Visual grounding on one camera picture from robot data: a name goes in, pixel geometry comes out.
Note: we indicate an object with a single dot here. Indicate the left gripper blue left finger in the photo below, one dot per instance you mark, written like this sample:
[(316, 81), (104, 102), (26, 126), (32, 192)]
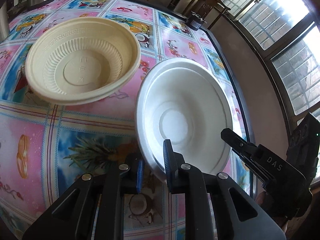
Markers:
[(139, 175)]

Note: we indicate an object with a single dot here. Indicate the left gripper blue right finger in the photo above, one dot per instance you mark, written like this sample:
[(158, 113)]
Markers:
[(176, 177)]

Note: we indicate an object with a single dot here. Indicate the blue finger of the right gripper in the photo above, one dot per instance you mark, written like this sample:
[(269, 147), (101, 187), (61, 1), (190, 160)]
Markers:
[(304, 140), (242, 148)]

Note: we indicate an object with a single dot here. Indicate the white bowl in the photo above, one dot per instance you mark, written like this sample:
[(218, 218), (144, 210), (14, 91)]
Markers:
[(182, 101)]

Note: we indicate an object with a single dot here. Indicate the large beige ribbed bowl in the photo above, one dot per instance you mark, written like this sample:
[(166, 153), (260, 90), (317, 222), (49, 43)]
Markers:
[(82, 60)]

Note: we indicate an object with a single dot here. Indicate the right hand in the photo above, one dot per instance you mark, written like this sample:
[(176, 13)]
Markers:
[(280, 208)]

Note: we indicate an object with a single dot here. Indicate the colourful fruit print tablecloth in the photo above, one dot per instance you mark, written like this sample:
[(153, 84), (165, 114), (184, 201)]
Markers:
[(45, 147)]

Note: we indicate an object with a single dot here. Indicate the small black round device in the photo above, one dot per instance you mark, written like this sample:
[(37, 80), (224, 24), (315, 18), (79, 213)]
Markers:
[(195, 21)]

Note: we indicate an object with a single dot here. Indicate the wooden chair by window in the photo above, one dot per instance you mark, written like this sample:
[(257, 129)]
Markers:
[(201, 8)]

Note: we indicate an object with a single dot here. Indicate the slim steel thermos flask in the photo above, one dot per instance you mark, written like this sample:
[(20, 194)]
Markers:
[(4, 25)]

